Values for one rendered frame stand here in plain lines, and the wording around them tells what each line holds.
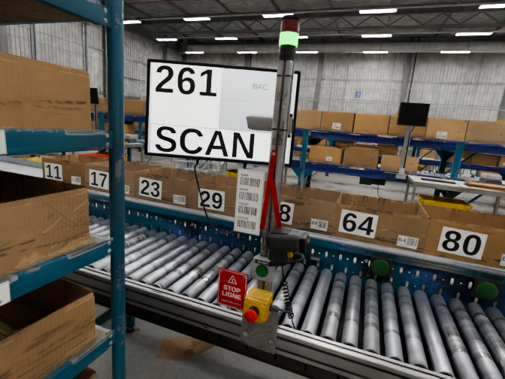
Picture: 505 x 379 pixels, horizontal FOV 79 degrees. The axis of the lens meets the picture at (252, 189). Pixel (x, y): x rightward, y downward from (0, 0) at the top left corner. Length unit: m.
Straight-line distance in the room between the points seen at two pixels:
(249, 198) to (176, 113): 0.36
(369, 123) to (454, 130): 1.32
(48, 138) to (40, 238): 0.16
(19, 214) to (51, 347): 0.24
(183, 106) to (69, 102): 0.51
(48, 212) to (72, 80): 0.21
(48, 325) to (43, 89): 0.38
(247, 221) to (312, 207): 0.62
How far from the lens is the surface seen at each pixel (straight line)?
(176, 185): 1.78
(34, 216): 0.58
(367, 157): 5.72
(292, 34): 0.91
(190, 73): 1.05
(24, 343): 0.64
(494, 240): 1.58
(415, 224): 1.51
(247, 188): 0.92
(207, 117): 1.02
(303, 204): 1.51
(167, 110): 1.05
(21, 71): 0.55
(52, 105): 0.57
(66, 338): 0.69
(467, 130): 6.15
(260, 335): 1.09
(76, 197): 0.62
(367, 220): 1.49
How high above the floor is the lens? 1.37
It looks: 12 degrees down
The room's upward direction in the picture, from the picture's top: 5 degrees clockwise
